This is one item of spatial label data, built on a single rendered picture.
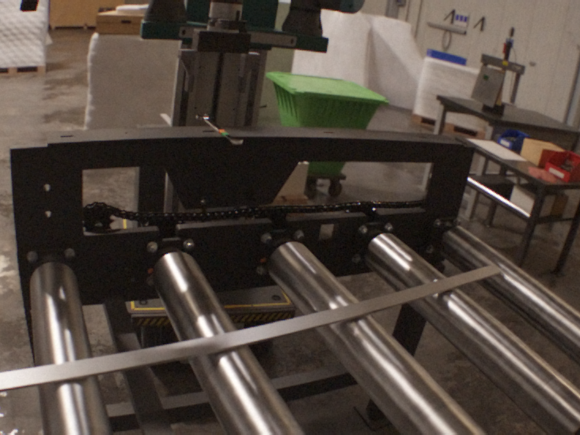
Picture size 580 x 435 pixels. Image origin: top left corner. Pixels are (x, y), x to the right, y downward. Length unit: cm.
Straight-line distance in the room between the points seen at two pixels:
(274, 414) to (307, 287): 43
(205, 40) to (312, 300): 63
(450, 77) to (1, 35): 729
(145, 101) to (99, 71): 52
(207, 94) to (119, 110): 268
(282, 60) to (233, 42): 369
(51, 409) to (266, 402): 34
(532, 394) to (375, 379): 34
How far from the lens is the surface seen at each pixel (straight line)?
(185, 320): 101
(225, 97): 205
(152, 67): 450
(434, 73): 790
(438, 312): 124
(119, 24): 458
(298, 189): 331
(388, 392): 95
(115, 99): 465
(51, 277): 110
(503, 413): 246
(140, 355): 88
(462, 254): 157
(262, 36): 179
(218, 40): 122
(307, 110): 374
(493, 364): 114
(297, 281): 119
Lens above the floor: 149
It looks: 25 degrees down
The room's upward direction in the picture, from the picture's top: 9 degrees clockwise
